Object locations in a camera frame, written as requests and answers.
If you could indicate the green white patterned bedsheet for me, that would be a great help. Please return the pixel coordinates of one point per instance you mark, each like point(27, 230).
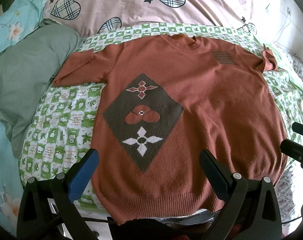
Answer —
point(61, 131)

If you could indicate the rust orange knit sweater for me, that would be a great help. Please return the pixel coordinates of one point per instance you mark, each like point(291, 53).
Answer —
point(167, 98)

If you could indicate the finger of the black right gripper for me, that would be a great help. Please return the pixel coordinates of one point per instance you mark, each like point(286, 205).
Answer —
point(292, 149)
point(297, 128)

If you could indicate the pink heart print quilt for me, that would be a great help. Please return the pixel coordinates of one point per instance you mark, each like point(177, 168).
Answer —
point(89, 17)

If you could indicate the sage green pillow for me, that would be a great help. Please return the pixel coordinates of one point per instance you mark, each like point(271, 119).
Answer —
point(26, 71)

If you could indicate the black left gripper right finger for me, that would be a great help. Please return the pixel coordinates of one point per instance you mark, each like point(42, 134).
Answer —
point(250, 210)

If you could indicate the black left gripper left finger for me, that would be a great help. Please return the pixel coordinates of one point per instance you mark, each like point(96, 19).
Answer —
point(46, 204)

